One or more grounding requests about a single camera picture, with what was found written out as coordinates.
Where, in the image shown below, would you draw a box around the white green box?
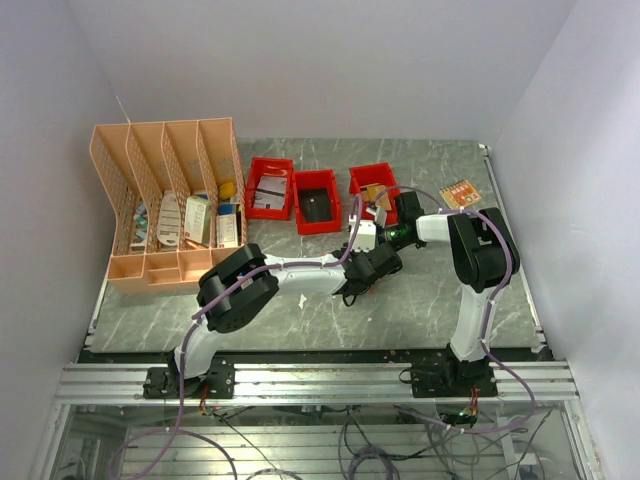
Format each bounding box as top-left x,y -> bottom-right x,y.
184,196 -> 211,245

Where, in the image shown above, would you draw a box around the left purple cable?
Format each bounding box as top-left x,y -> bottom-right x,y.
108,192 -> 364,480

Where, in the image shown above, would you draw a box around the white oval package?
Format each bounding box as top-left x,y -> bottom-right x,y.
156,190 -> 181,248

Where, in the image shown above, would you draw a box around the white black cards stack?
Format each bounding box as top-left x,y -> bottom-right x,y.
253,176 -> 287,210

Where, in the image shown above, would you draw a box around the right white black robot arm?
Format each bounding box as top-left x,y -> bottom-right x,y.
379,191 -> 520,397

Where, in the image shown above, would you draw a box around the pink mesh desk organizer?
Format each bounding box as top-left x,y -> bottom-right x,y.
90,117 -> 248,294

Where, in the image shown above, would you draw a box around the red plastic bin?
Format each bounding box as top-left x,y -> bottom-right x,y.
246,157 -> 294,221
349,162 -> 400,226
293,169 -> 341,235

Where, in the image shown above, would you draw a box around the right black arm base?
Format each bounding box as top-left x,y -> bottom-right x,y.
399,360 -> 498,398

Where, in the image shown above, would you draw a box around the orange spiral notepad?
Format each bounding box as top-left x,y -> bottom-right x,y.
439,180 -> 482,212

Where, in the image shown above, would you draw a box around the yellow round object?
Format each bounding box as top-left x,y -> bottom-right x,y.
218,181 -> 237,201

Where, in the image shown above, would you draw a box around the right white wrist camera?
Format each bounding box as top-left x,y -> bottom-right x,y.
367,202 -> 387,227

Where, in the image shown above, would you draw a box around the aluminium frame rails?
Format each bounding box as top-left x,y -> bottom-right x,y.
30,360 -> 604,479

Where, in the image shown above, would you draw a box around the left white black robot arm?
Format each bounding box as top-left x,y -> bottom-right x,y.
166,244 -> 403,397

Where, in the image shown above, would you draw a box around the gold cards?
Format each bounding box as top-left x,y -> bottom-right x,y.
360,184 -> 386,202

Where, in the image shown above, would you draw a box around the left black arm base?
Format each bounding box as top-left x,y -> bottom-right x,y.
143,358 -> 236,400

